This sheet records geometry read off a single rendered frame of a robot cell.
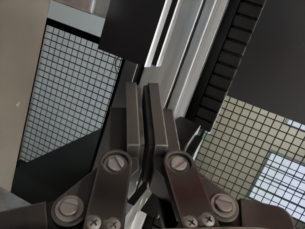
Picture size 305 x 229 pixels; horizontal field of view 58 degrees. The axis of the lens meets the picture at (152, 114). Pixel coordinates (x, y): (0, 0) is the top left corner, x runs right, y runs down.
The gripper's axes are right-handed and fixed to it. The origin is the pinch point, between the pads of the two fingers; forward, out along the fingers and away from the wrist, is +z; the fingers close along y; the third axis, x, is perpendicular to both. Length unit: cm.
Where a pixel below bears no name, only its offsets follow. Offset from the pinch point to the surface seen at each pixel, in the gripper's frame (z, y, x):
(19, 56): 12.0, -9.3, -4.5
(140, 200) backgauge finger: 4.8, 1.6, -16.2
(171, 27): 6.4, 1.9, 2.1
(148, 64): 3.9, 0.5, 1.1
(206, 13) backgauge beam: 25.3, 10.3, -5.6
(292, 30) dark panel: 41, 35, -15
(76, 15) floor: 158, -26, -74
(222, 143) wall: 366, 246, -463
